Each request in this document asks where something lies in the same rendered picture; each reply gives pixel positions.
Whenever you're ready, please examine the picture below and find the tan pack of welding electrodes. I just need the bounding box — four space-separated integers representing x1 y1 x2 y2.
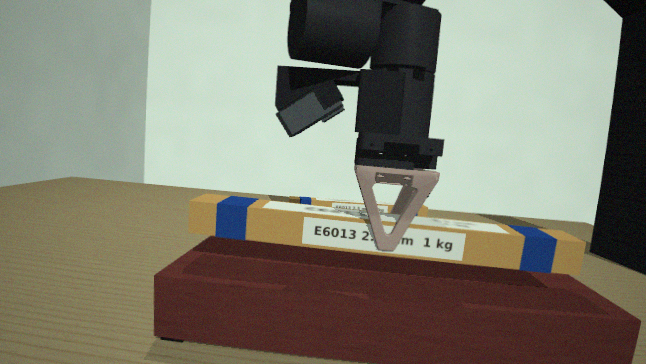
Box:
188 193 586 275
289 196 428 217

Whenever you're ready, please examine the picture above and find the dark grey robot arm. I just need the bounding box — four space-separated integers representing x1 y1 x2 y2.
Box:
275 0 442 137

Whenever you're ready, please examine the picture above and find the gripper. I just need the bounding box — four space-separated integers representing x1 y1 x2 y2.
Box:
354 68 444 251

